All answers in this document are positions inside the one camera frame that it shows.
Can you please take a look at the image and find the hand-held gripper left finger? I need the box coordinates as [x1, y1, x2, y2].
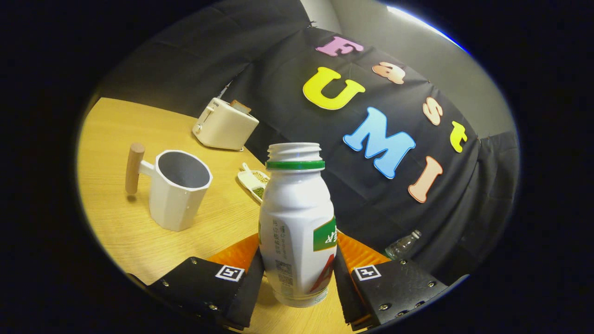
[148, 233, 266, 331]

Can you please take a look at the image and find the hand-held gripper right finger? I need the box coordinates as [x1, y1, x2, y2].
[333, 232, 450, 331]

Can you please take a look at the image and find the white juice bottle green label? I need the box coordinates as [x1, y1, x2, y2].
[258, 142, 337, 308]

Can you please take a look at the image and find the white cup wooden handle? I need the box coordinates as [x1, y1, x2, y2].
[125, 143, 213, 232]

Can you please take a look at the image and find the clear plastic water bottle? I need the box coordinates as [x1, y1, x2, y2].
[385, 230, 423, 260]

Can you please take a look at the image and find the white divided condiment dish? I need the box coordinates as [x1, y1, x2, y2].
[237, 163, 270, 204]

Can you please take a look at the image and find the wooden table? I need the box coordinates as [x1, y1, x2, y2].
[77, 97, 367, 334]

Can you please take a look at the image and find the cream toaster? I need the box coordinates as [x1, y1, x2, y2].
[192, 97, 259, 152]

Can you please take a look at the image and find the black backdrop cloth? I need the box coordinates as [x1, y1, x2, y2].
[95, 0, 520, 286]

